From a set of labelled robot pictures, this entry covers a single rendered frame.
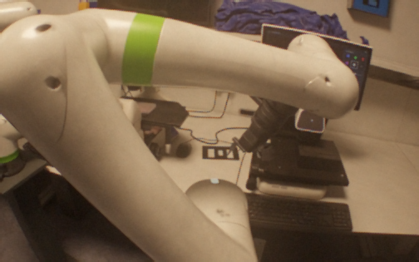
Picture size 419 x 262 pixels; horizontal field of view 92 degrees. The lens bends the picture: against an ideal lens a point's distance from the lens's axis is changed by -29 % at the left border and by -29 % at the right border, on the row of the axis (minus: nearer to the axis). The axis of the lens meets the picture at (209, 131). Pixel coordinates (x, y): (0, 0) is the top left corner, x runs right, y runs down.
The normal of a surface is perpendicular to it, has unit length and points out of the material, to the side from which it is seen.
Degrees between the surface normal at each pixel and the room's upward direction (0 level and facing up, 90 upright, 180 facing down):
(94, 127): 71
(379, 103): 90
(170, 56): 81
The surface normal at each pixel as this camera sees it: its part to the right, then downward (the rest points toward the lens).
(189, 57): 0.22, 0.29
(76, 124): 0.59, 0.18
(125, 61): 0.11, 0.55
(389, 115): -0.21, 0.42
